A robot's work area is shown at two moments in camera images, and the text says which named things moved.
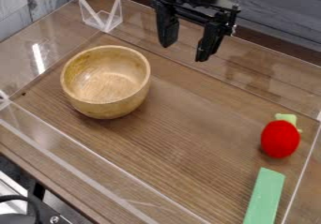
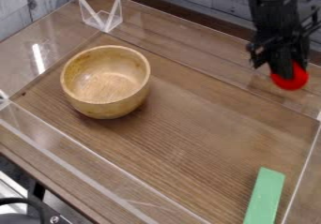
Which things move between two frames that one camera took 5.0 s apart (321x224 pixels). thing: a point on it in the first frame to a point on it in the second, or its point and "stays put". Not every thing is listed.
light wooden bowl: [105, 80] stays put
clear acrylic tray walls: [157, 138] stays put
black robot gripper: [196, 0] to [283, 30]
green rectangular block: [267, 199] stays put
